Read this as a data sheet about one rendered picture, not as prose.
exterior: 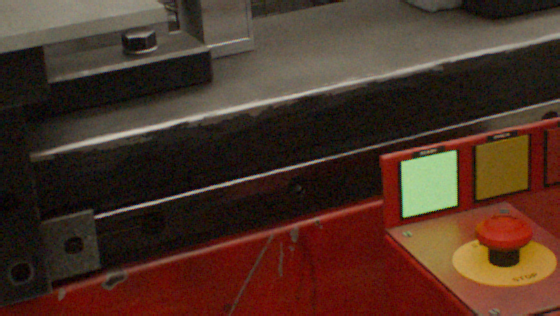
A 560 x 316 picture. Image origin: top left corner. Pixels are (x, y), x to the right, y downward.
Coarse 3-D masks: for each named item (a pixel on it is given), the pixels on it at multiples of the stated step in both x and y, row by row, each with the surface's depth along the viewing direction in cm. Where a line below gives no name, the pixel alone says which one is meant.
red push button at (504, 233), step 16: (480, 224) 84; (496, 224) 84; (512, 224) 84; (528, 224) 84; (480, 240) 83; (496, 240) 82; (512, 240) 82; (528, 240) 83; (496, 256) 84; (512, 256) 84
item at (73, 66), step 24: (120, 48) 96; (168, 48) 95; (192, 48) 94; (48, 72) 91; (72, 72) 91; (96, 72) 91; (120, 72) 92; (144, 72) 93; (168, 72) 94; (192, 72) 95; (72, 96) 91; (96, 96) 92; (120, 96) 93; (144, 96) 94
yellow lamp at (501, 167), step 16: (496, 144) 91; (512, 144) 92; (528, 144) 92; (480, 160) 91; (496, 160) 92; (512, 160) 92; (480, 176) 92; (496, 176) 92; (512, 176) 93; (480, 192) 92; (496, 192) 93
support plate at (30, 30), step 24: (0, 0) 74; (24, 0) 74; (48, 0) 74; (72, 0) 73; (96, 0) 73; (120, 0) 73; (144, 0) 72; (0, 24) 69; (24, 24) 69; (48, 24) 69; (72, 24) 69; (96, 24) 69; (120, 24) 70; (144, 24) 71; (0, 48) 67; (24, 48) 68
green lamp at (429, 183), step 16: (416, 160) 89; (432, 160) 90; (448, 160) 90; (416, 176) 90; (432, 176) 90; (448, 176) 91; (416, 192) 90; (432, 192) 91; (448, 192) 91; (416, 208) 91; (432, 208) 91
